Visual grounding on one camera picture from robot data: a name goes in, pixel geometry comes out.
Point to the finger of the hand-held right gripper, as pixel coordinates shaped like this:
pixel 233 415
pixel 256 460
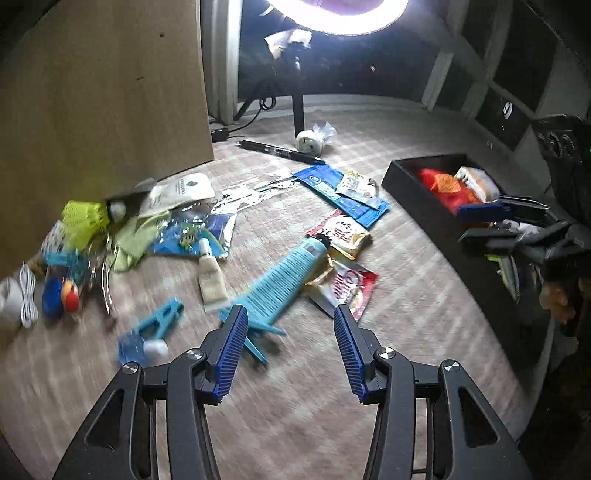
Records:
pixel 485 210
pixel 489 235

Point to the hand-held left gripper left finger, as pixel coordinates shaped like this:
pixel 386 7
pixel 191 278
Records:
pixel 231 350

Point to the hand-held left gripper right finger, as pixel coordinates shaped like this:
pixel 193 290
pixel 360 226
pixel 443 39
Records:
pixel 348 350

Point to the black rectangular container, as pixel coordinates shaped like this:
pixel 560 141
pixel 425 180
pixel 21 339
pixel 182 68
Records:
pixel 406 184

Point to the teal tube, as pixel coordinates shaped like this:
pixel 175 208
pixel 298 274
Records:
pixel 281 281

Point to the white paper sachet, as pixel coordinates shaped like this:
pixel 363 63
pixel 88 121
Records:
pixel 180 189

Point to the person's right hand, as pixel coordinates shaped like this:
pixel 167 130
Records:
pixel 554 300

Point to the orange white snack packet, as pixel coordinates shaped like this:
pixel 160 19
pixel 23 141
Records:
pixel 480 182

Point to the red snack packet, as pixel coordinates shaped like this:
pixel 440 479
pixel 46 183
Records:
pixel 445 189

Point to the green packet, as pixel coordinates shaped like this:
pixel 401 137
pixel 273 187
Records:
pixel 505 277

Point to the red white sachet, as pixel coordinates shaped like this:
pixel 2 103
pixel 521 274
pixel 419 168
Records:
pixel 355 288
pixel 344 230

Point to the small cream tube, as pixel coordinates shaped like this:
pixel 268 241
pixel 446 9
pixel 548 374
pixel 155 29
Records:
pixel 211 281

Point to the gold sachet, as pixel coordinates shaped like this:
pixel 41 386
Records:
pixel 321 279

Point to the dark shelf unit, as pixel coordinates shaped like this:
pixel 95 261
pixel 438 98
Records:
pixel 508 69

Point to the blue foil packet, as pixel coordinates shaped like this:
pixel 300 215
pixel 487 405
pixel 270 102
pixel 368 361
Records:
pixel 217 228

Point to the small pale printed sachet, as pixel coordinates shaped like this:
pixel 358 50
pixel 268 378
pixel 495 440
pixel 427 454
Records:
pixel 358 187

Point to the green cloth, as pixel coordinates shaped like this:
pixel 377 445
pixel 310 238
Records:
pixel 134 240

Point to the silver foil strip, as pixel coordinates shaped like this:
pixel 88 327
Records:
pixel 249 194

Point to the blue flat packet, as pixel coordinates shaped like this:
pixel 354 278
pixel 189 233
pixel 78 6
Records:
pixel 323 182

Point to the clear plastic wrapper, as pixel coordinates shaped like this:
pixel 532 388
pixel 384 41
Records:
pixel 325 130

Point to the blue disc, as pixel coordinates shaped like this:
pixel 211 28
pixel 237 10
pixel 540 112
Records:
pixel 53 300

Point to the yellow-green shuttlecock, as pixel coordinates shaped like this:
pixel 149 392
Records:
pixel 83 221

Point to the black pen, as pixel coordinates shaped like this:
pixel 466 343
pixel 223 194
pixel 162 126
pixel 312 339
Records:
pixel 281 151

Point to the white blue tissue pack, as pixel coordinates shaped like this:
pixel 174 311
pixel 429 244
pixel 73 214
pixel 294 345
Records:
pixel 53 240

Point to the black plug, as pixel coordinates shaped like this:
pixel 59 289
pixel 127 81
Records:
pixel 219 134

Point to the white roll tape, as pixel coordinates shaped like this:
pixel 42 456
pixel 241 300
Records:
pixel 9 300

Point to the white crumpled tissue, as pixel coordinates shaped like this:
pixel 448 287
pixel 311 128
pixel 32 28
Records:
pixel 288 39

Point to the wooden board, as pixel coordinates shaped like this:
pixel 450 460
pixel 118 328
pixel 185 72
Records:
pixel 92 101

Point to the white door frame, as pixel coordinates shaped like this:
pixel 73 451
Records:
pixel 221 60

